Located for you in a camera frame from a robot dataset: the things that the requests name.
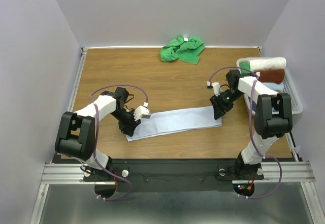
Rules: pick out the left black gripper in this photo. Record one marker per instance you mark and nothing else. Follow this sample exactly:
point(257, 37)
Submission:
point(129, 128)

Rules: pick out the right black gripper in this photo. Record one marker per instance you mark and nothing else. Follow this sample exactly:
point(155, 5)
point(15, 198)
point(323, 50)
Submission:
point(219, 107)

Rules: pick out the light blue towel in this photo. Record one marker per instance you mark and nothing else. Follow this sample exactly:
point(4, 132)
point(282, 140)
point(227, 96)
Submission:
point(175, 121)
point(274, 86)

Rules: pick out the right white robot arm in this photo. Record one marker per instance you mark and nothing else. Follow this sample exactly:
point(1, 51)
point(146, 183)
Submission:
point(270, 120)

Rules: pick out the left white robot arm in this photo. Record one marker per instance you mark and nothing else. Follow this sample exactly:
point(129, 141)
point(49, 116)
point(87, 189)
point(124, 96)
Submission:
point(76, 135)

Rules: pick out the white plastic basket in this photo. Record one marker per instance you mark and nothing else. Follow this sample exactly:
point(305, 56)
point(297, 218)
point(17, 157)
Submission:
point(288, 87)

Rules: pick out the rolled green towel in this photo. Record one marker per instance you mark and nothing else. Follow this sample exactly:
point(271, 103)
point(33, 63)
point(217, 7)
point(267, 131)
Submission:
point(245, 68)

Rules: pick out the rolled white towel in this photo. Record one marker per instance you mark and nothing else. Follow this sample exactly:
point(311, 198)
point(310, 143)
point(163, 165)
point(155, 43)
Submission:
point(267, 64)

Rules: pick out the rolled light blue towel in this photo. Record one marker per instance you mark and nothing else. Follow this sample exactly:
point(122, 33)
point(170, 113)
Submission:
point(274, 86)

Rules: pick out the rolled brown towel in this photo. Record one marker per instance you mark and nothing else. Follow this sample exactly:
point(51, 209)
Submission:
point(272, 75)

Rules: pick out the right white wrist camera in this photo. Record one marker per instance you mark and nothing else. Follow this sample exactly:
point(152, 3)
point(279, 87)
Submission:
point(214, 86)

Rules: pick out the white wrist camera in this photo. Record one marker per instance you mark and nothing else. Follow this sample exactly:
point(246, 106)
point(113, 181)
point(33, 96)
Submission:
point(214, 86)
point(142, 112)

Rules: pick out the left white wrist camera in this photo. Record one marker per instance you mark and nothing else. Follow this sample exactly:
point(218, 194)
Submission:
point(142, 112)

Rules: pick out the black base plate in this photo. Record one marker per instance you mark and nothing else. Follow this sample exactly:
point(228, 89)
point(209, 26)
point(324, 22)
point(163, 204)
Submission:
point(168, 175)

